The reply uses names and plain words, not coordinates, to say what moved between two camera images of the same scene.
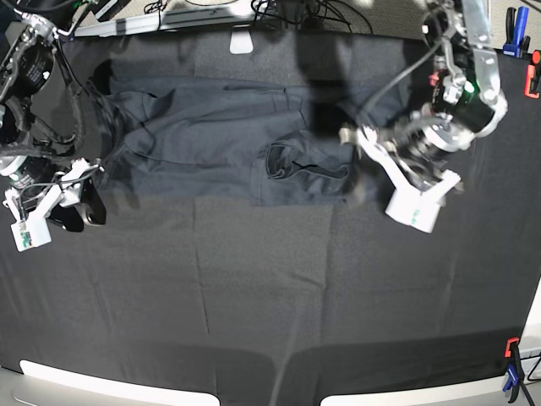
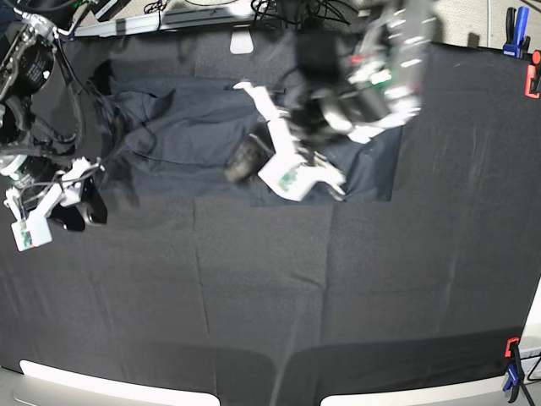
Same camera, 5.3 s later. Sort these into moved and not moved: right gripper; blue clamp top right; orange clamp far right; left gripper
Moved: right gripper
Not moved: blue clamp top right; left gripper; orange clamp far right
